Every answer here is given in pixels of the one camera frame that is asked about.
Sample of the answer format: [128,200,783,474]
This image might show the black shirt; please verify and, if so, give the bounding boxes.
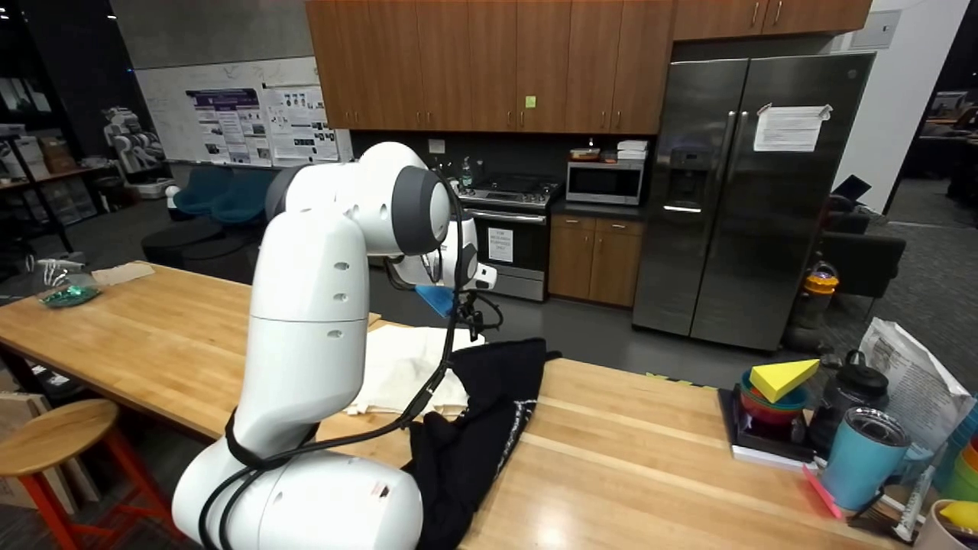
[402,336,553,550]

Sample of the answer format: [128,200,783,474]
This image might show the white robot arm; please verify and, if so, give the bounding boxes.
[171,141,477,550]

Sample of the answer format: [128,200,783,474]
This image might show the stainless steel oven range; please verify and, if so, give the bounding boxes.
[460,190,549,302]

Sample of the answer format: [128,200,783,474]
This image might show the wooden lower cabinet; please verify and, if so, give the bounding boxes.
[548,211,646,308]

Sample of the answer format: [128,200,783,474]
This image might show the white folded cloth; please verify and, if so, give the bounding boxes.
[344,324,482,414]

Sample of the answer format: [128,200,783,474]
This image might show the silver microwave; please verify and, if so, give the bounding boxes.
[565,161,646,206]

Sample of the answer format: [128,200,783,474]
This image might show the wooden upper cabinets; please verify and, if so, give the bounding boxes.
[306,0,871,134]

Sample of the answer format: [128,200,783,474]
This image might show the teal armchair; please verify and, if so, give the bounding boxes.
[175,165,274,227]

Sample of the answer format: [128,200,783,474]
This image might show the stainless steel refrigerator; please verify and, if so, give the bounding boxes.
[633,54,875,350]

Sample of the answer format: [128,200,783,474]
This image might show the yellow foam wedge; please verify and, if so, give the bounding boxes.
[750,357,818,402]

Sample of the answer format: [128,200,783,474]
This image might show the stacked colourful cups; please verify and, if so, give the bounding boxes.
[736,378,810,442]

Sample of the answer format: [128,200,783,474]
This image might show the white paper on refrigerator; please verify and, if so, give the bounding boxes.
[753,103,832,151]

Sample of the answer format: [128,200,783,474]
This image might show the black water bottle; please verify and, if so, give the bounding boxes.
[810,350,889,458]

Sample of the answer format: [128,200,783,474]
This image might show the plastic bag with green item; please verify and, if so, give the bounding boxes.
[41,255,98,308]

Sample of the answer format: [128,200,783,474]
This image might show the teal tumbler cup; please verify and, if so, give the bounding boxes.
[823,407,908,514]

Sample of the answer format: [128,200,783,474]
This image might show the white plastic bag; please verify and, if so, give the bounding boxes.
[859,316,973,449]

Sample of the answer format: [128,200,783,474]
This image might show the wooden stool red legs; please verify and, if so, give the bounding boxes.
[0,397,175,550]

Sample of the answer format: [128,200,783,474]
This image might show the white mug yellow item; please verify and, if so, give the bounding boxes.
[915,498,978,550]

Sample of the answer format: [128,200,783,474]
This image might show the wall poster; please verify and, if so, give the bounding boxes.
[185,83,342,165]

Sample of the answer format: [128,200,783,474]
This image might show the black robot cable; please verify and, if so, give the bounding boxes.
[196,177,507,550]

